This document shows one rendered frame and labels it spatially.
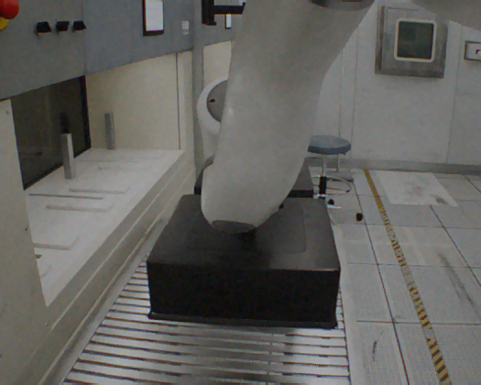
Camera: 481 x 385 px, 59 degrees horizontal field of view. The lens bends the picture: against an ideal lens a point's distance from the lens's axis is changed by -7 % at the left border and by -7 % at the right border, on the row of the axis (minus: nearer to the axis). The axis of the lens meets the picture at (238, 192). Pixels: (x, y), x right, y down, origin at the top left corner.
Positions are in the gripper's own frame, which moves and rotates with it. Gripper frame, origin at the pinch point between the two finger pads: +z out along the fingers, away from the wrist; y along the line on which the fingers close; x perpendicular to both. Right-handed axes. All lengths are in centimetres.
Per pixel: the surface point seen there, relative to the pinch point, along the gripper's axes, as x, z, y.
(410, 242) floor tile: -72, 224, -99
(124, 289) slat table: 6, 39, 32
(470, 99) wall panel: -239, 282, -195
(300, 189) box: -17.3, 26.7, -10.4
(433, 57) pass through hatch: -258, 246, -149
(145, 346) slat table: 20.6, 24.4, 21.2
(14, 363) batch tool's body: 27.9, -2.9, 34.8
